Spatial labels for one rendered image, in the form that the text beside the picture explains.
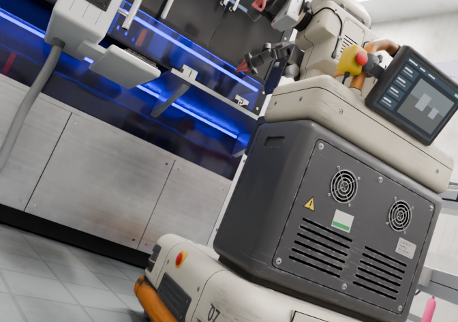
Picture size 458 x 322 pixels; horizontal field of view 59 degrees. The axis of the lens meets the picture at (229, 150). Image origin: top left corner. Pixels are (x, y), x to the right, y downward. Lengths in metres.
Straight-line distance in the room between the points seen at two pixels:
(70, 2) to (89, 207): 0.96
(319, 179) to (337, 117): 0.16
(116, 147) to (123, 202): 0.27
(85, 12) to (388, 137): 1.05
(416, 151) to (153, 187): 1.31
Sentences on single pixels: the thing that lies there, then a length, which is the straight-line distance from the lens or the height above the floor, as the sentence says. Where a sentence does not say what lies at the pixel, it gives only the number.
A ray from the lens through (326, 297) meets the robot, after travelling 1.08.
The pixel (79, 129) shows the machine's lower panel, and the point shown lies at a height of 0.52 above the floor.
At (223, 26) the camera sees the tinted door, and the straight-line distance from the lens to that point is 2.31.
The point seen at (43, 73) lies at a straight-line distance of 1.77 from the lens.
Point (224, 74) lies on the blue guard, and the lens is 2.25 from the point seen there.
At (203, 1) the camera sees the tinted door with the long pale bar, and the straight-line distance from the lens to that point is 2.30.
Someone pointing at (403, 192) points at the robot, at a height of 0.64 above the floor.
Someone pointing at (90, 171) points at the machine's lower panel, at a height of 0.36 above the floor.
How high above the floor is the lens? 0.39
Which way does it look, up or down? 9 degrees up
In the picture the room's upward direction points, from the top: 22 degrees clockwise
